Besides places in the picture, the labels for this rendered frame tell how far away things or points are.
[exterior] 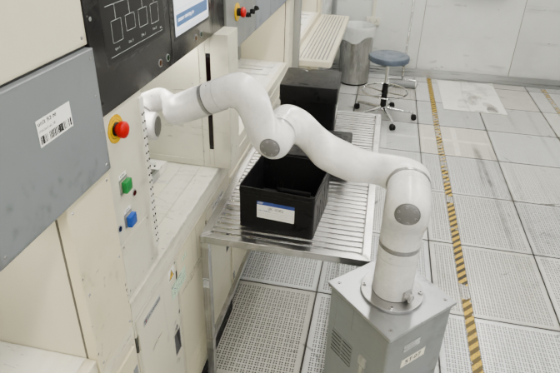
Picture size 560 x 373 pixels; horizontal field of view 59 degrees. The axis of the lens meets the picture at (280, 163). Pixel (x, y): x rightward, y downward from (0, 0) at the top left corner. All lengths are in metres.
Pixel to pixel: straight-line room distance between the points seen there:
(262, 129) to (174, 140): 0.78
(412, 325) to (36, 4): 1.22
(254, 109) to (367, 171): 0.35
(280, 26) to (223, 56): 1.47
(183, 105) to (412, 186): 0.65
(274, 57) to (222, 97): 1.97
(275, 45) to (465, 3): 3.04
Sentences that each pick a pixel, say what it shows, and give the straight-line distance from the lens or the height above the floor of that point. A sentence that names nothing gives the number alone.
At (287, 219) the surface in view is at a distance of 1.76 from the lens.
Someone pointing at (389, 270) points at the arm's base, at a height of 0.89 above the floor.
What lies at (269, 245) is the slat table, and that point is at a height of 0.76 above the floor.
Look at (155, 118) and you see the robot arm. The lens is 1.52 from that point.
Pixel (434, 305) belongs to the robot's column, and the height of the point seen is 0.76.
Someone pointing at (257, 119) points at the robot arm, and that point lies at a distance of 1.30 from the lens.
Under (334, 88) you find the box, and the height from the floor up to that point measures 1.01.
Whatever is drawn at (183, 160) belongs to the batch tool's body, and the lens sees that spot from 2.03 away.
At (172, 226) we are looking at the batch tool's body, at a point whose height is 0.87.
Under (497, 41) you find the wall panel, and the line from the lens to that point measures 6.04.
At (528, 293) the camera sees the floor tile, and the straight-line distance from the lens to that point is 3.04.
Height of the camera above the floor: 1.84
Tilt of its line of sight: 28 degrees down
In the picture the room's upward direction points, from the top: 2 degrees clockwise
